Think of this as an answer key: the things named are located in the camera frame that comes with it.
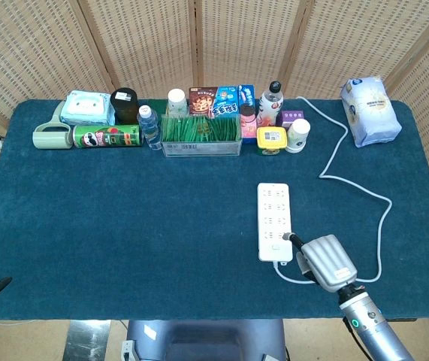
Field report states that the woven bamboo folding screen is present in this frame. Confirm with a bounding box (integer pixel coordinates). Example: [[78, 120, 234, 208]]
[[0, 0, 429, 211]]

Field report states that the dark cylindrical jar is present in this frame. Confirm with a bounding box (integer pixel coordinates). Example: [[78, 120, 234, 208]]
[[109, 87, 140, 126]]

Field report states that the white power cable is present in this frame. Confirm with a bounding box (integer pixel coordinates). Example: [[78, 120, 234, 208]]
[[273, 96, 393, 284]]

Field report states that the white power strip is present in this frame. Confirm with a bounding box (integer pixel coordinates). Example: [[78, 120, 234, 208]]
[[257, 182, 294, 262]]

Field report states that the white paper cup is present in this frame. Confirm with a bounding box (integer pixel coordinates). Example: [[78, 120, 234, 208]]
[[285, 118, 312, 154], [167, 88, 189, 117]]

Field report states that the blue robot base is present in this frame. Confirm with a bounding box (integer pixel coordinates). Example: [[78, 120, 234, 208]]
[[120, 318, 289, 361]]

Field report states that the brown chocolate snack box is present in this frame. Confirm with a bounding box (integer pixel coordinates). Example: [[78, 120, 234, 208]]
[[188, 86, 219, 118]]

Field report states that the blue table mat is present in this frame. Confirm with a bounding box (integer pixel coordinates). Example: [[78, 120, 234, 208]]
[[0, 98, 429, 323]]

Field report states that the blue wet wipes pack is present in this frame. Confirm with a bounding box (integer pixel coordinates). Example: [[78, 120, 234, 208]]
[[59, 90, 116, 126]]

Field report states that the white orange drink bottle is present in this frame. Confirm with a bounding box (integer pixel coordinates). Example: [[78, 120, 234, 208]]
[[258, 80, 286, 129]]

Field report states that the blue Oreo box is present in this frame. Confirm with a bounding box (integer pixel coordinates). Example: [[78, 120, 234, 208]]
[[237, 83, 256, 114]]

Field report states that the blue snack box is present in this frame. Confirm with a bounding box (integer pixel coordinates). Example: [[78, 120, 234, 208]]
[[210, 86, 240, 119]]

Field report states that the green Pringles can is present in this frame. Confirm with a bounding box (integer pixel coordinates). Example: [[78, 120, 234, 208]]
[[71, 124, 144, 149]]

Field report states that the green lint roller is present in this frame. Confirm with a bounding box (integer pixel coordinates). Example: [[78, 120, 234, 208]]
[[32, 100, 73, 150]]

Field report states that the white blue flour bag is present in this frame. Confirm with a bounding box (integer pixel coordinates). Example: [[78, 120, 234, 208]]
[[340, 76, 403, 148]]

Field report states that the pink drink cup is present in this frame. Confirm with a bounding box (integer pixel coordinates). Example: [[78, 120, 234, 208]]
[[239, 104, 258, 145]]

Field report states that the yellow lidded container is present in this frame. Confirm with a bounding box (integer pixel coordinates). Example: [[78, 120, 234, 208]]
[[255, 126, 289, 157]]

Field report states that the small water bottle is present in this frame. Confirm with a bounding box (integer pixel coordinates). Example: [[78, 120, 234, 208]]
[[137, 105, 162, 151]]

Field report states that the clear box of green packets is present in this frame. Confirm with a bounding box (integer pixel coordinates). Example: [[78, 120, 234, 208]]
[[160, 114, 243, 158]]

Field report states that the purple small box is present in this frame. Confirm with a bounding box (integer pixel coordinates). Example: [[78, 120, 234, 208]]
[[276, 109, 306, 130]]

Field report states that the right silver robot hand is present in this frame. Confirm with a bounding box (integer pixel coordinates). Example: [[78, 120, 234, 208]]
[[282, 232, 358, 293]]

